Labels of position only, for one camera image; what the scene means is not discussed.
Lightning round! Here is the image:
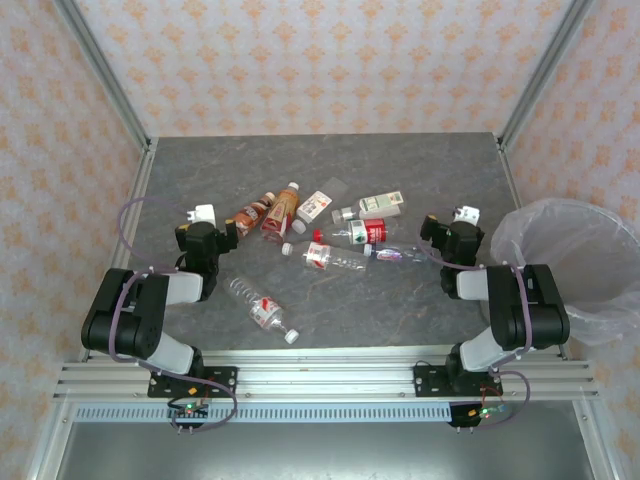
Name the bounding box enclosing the brown label drink bottle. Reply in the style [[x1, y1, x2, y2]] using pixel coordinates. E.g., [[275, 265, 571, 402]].
[[231, 191, 277, 240]]

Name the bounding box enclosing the clear bottle purple label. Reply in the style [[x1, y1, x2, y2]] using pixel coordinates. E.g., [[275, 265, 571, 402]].
[[362, 242, 435, 265]]

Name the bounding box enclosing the orange red label tea bottle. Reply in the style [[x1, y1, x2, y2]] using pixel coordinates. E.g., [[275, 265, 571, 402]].
[[259, 181, 301, 246]]

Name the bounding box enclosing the clear bottle white green label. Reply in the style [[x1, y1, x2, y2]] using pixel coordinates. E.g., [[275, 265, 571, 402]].
[[331, 190, 407, 225]]

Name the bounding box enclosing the ribbed clear bottle red label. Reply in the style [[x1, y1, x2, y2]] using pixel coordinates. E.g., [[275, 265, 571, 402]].
[[227, 276, 300, 345]]

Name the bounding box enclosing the square bottle white barcode label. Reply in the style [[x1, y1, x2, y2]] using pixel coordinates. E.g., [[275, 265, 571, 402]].
[[291, 178, 350, 235]]

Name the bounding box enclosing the clear bottle red white label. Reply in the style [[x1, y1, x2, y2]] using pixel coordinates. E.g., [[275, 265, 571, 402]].
[[281, 241, 369, 275]]

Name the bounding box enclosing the round bin with clear liner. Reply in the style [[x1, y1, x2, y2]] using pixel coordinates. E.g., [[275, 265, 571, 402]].
[[489, 198, 640, 346]]

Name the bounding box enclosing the red label bottle red cap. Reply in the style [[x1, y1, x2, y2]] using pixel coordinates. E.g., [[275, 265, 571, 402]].
[[313, 218, 389, 247]]

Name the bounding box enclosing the right circuit board with leds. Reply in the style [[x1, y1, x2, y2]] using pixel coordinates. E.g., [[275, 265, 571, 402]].
[[467, 404, 511, 419]]

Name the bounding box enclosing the circuit board with leds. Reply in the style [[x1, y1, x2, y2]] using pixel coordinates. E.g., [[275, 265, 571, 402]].
[[467, 404, 511, 419], [167, 402, 210, 419]]

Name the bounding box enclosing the left circuit board with leds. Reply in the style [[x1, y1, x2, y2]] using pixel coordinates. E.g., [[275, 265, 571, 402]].
[[167, 402, 210, 419]]

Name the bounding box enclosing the grey metal shelf sheet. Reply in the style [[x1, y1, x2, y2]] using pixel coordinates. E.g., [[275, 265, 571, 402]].
[[54, 422, 601, 480]]

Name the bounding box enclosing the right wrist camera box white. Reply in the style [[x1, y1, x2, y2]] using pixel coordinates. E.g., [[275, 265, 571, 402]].
[[452, 204, 482, 225]]

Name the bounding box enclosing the aluminium table side rail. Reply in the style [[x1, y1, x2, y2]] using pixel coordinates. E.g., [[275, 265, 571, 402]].
[[497, 134, 524, 211], [79, 144, 159, 361]]

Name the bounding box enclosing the left black mount plate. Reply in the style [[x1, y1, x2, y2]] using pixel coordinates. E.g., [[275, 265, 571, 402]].
[[147, 366, 239, 399]]

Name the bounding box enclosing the black mount plate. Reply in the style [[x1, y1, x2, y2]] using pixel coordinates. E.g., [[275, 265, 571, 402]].
[[147, 366, 239, 399], [413, 364, 506, 399]]

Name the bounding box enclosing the right black mount plate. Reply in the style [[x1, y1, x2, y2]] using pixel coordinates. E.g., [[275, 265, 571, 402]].
[[413, 364, 506, 399]]

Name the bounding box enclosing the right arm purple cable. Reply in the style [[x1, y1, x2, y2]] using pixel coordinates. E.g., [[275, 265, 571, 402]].
[[417, 234, 531, 431]]

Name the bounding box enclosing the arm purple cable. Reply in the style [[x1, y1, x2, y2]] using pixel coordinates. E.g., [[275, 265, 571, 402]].
[[417, 234, 531, 431], [108, 196, 239, 432]]

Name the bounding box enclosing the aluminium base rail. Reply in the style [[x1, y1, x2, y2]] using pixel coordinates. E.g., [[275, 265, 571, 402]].
[[52, 349, 599, 401]]

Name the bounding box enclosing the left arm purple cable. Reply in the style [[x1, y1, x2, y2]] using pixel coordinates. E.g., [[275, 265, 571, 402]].
[[108, 196, 239, 432]]

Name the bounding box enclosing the aluminium frame post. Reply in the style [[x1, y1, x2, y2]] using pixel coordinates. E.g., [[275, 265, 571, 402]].
[[497, 0, 599, 151], [52, 0, 154, 154]]

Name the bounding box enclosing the slotted grey cable duct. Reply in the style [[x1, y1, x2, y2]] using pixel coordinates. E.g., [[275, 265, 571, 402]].
[[74, 404, 451, 424]]

